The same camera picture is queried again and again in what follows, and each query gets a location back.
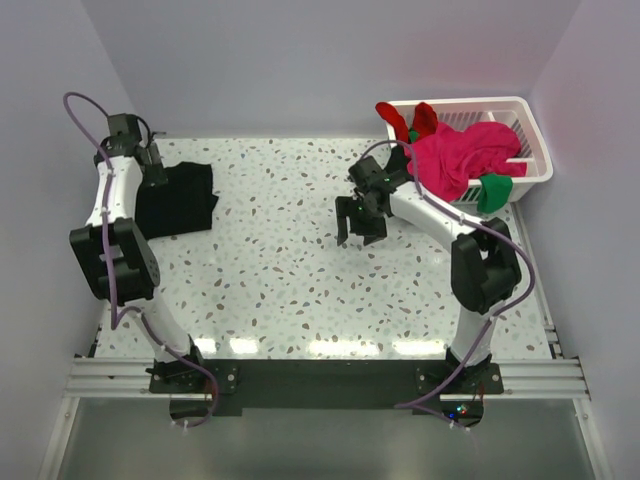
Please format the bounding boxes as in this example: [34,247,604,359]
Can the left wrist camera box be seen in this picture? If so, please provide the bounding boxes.
[107,113,152,148]

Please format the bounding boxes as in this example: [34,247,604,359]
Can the white plastic laundry basket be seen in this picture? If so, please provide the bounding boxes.
[388,96,553,213]

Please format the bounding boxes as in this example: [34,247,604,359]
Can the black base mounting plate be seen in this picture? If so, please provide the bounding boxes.
[149,357,504,417]

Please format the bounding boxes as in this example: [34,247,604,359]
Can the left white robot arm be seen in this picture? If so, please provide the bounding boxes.
[69,136,218,392]

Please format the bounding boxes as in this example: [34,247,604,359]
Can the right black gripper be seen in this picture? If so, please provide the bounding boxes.
[336,195,387,247]

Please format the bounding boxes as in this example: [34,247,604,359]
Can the green garment in basket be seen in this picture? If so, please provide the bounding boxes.
[405,127,514,214]

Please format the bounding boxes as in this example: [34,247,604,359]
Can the pink t-shirt in basket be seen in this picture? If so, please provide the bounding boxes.
[403,121,527,203]

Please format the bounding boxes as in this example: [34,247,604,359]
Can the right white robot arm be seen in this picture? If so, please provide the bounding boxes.
[335,183,522,399]

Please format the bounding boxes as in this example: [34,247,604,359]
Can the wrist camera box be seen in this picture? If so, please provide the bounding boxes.
[348,156,396,196]
[107,113,152,148]

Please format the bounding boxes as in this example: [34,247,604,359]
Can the black t-shirt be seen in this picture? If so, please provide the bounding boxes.
[135,162,219,240]

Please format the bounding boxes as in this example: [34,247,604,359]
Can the red garment in basket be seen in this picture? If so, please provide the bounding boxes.
[375,102,439,144]

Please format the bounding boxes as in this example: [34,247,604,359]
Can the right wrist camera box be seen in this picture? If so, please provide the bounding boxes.
[348,156,396,196]

